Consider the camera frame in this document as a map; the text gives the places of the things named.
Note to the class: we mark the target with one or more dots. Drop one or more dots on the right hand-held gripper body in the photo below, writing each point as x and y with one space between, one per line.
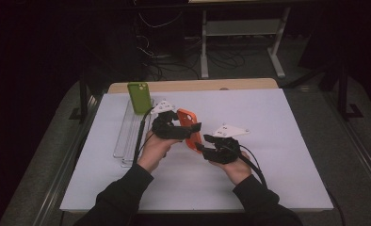
224 152

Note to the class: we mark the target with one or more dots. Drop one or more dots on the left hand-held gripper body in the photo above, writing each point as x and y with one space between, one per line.
168 130

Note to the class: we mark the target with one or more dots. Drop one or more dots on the orange phone case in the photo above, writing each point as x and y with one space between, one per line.
186 118

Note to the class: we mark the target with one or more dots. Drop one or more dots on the green phone case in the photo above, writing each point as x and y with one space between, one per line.
139 99

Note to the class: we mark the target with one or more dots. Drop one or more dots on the clear plastic rack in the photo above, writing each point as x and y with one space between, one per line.
127 135

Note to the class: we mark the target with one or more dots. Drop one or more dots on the person's right hand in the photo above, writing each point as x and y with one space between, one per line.
237 171

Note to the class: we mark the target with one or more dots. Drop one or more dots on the person's left hand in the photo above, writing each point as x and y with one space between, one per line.
153 152

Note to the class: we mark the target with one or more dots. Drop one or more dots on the black computer tower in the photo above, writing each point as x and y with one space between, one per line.
164 34

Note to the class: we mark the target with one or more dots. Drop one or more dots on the black metal stand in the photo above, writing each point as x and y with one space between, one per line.
342 94
83 94

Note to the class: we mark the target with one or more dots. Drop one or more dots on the white metal table frame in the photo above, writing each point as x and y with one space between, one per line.
240 27

